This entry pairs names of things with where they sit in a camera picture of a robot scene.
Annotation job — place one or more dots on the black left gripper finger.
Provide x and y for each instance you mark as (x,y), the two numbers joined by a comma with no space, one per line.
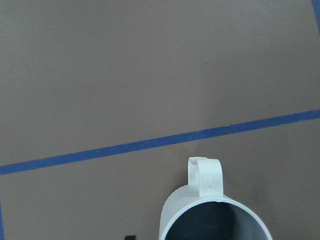
(130,237)

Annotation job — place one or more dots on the white ribbed HOME mug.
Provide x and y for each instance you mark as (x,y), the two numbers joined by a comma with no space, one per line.
(201,211)

